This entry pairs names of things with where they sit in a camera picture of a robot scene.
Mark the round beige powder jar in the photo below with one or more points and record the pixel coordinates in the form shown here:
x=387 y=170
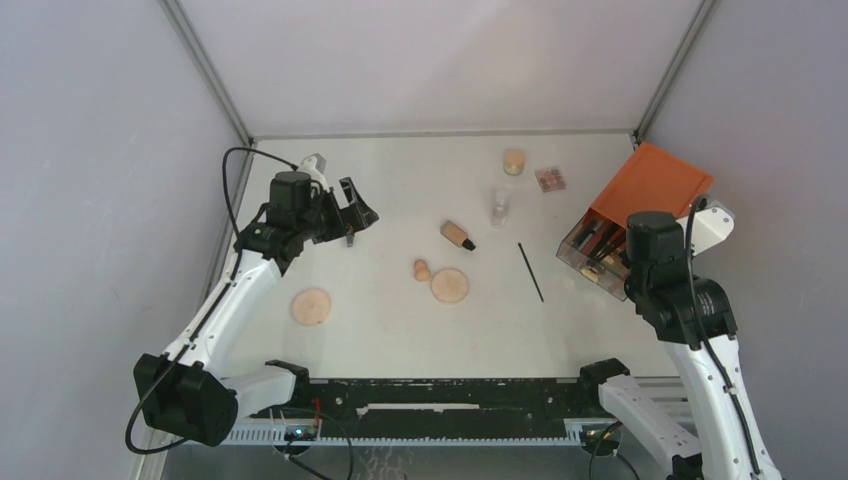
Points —
x=514 y=162

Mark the thin black eyeliner pencil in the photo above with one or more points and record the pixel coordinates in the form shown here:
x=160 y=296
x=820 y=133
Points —
x=531 y=272

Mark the clear blush palette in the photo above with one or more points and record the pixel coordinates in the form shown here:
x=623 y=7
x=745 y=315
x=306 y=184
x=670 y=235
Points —
x=550 y=179

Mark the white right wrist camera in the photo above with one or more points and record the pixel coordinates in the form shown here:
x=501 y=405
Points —
x=712 y=225

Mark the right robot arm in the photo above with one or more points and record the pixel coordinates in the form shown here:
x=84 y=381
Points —
x=693 y=320

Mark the black powder brush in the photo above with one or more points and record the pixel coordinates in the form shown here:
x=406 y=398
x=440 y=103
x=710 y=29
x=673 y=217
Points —
x=610 y=243

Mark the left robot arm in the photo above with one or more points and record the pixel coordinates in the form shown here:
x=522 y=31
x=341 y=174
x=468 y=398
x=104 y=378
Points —
x=183 y=390

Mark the round powder puff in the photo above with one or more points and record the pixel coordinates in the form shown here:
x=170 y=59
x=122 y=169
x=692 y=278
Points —
x=311 y=307
x=449 y=286

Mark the long black makeup pencil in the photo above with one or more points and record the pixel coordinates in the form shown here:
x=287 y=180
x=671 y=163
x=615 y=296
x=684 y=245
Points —
x=585 y=235

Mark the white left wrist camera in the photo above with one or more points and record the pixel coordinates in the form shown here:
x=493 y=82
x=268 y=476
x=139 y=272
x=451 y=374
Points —
x=314 y=165

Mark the beige makeup sponge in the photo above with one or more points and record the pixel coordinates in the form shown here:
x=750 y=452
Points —
x=421 y=270

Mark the clear small bottle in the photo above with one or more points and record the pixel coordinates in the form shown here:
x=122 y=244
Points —
x=500 y=208

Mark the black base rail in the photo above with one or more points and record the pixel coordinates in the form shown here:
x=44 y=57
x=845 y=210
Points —
x=440 y=409

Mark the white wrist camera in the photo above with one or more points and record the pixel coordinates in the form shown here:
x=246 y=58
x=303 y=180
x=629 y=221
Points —
x=314 y=165
x=712 y=225

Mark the beige foundation tube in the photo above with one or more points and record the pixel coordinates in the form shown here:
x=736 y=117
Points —
x=457 y=236

